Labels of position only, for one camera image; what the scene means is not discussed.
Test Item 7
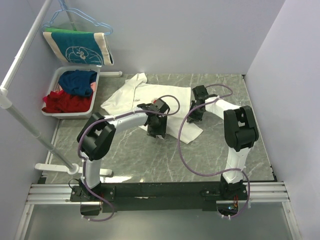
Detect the white floral t shirt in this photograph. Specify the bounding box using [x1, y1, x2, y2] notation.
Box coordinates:
[100, 73, 191, 138]

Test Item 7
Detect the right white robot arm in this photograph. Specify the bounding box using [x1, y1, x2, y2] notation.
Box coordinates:
[187, 85, 259, 200]

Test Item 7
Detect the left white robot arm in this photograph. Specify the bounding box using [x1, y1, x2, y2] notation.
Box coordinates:
[77, 99, 170, 201]

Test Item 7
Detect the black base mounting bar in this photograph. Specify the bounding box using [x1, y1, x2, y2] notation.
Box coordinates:
[70, 181, 248, 213]

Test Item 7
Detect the navy blue t shirt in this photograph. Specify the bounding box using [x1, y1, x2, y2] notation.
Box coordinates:
[58, 70, 98, 97]

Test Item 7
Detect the white plastic laundry basket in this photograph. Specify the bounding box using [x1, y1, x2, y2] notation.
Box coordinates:
[41, 65, 100, 119]

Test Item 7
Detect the red t shirt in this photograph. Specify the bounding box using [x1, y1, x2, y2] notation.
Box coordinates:
[42, 90, 93, 114]

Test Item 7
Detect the teal cartoon towel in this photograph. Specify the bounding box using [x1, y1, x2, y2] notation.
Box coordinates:
[43, 28, 114, 66]

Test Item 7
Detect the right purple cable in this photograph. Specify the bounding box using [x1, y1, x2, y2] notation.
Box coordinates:
[176, 83, 251, 219]

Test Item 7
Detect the aluminium rail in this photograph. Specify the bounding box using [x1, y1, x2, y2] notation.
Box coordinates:
[26, 182, 290, 205]

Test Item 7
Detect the blue wire hanger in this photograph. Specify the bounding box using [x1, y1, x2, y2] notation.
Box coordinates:
[40, 0, 114, 36]

